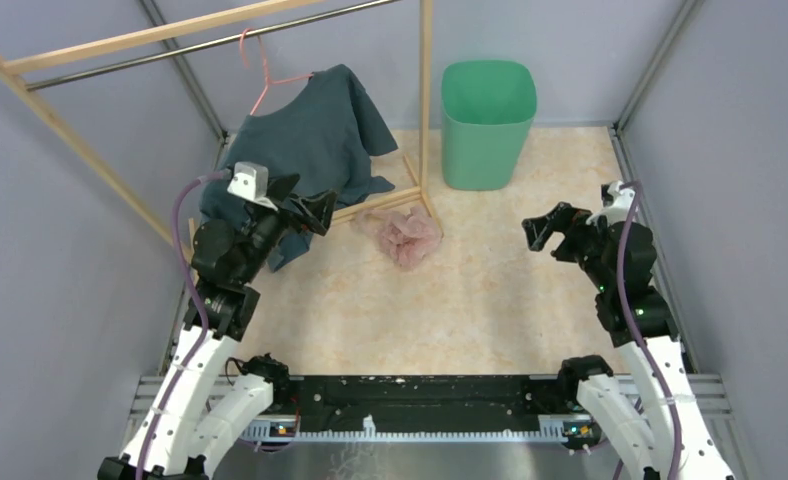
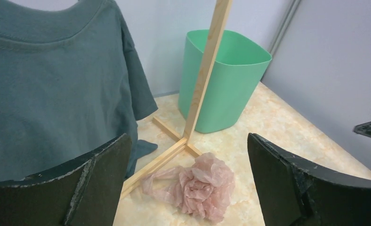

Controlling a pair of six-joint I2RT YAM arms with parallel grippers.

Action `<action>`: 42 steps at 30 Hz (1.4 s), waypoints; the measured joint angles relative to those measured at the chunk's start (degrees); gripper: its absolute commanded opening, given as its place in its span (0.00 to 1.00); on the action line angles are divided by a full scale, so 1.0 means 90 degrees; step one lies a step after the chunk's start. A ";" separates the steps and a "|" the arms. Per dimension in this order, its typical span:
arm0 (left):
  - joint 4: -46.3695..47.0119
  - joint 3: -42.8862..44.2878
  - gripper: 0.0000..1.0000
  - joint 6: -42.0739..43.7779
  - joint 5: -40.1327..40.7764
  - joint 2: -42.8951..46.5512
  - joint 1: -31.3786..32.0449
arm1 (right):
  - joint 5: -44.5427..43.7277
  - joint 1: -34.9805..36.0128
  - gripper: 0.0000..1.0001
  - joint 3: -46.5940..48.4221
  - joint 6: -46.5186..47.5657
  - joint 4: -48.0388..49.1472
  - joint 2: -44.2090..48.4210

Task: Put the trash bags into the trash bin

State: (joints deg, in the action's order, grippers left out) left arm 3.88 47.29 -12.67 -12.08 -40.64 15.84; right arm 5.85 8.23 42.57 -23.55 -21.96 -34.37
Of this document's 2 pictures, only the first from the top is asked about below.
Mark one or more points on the green plastic trash bin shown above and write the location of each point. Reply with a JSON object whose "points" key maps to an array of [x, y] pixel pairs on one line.
{"points": [[488, 107]]}

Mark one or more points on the aluminium frame post right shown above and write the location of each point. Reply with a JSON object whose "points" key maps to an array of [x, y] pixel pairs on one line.
{"points": [[663, 50]]}

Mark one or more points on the white toothed cable rail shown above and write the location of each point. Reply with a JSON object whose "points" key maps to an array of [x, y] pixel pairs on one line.
{"points": [[266, 431]]}

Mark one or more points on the pink plastic trash bag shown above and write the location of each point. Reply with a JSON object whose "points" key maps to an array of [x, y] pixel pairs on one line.
{"points": [[406, 238]]}

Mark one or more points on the dark teal t-shirt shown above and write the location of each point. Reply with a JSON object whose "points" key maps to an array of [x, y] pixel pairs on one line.
{"points": [[329, 135]]}

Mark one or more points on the wooden clothes rack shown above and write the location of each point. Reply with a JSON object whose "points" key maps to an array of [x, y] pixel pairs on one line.
{"points": [[54, 211]]}

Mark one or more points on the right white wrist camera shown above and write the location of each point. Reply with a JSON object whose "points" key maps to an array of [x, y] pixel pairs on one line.
{"points": [[617, 199]]}

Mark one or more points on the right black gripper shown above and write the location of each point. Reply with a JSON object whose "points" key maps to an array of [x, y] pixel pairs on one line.
{"points": [[562, 216]]}

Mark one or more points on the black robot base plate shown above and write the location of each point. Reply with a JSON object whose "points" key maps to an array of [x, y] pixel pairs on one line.
{"points": [[423, 404]]}

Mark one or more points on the aluminium frame post left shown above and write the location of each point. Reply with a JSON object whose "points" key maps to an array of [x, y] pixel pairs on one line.
{"points": [[186, 75]]}

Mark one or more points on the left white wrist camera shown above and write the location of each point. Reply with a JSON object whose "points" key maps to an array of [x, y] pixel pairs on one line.
{"points": [[249, 182]]}

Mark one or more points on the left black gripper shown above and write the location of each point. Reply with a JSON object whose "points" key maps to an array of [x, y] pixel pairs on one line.
{"points": [[317, 212]]}

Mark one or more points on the pink clothes hanger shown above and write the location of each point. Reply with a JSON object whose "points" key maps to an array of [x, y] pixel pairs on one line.
{"points": [[268, 80]]}

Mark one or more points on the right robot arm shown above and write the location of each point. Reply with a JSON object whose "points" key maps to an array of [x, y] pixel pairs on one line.
{"points": [[662, 433]]}

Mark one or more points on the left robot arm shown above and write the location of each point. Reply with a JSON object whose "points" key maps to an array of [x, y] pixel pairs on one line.
{"points": [[179, 438]]}

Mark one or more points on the metal hanging rod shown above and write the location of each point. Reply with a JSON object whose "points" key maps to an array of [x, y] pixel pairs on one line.
{"points": [[180, 51]]}

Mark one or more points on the aluminium frame post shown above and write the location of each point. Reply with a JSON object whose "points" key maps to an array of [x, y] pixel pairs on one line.
{"points": [[186, 75], [663, 50]]}

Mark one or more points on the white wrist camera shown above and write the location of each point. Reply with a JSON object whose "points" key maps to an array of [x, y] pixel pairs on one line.
{"points": [[617, 199], [249, 182]]}

